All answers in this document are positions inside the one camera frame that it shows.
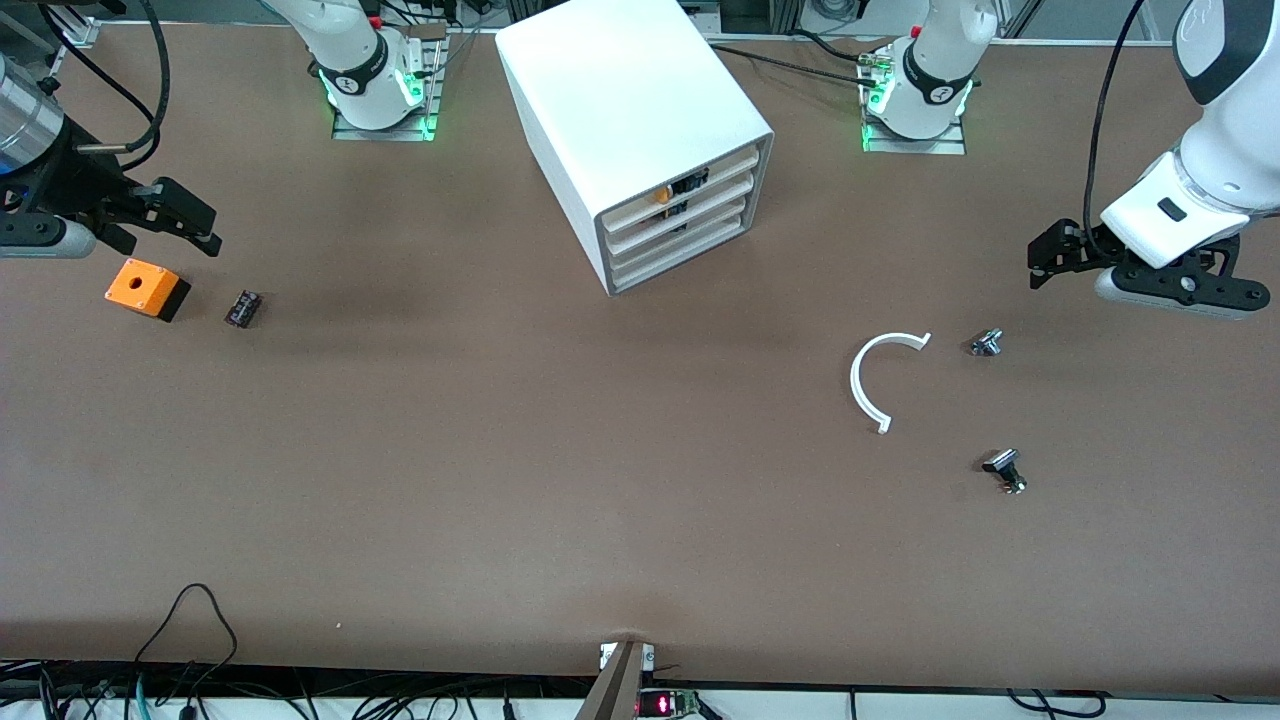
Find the small silver bracket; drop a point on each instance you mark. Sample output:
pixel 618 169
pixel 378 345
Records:
pixel 606 655

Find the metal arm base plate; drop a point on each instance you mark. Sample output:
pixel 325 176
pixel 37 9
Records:
pixel 915 146
pixel 385 133

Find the device with red display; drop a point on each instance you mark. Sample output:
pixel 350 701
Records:
pixel 665 705

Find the black blue electronic module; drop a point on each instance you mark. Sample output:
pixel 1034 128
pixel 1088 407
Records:
pixel 690 183

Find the small dark drawer part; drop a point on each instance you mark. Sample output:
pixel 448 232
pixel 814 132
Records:
pixel 678 213

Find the orange box with black base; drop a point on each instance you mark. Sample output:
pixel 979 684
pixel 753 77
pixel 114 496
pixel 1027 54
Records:
pixel 140 285

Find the small black electronic component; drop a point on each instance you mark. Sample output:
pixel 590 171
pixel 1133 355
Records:
pixel 243 308

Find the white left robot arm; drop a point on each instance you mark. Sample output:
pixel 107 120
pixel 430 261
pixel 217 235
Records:
pixel 935 70

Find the white curved plastic clip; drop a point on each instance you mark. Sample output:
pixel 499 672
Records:
pixel 856 380

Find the tan camera mount post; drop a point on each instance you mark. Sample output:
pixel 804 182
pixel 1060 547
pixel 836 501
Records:
pixel 615 690

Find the aluminium frame profile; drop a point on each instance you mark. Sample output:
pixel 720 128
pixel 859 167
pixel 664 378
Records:
pixel 80 35

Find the black headed metal bolt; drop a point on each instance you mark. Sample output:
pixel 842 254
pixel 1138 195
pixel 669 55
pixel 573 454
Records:
pixel 1004 468

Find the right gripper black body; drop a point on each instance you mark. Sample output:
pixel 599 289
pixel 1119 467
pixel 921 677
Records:
pixel 80 182

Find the small silver knob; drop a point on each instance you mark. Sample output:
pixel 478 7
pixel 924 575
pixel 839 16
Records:
pixel 986 343

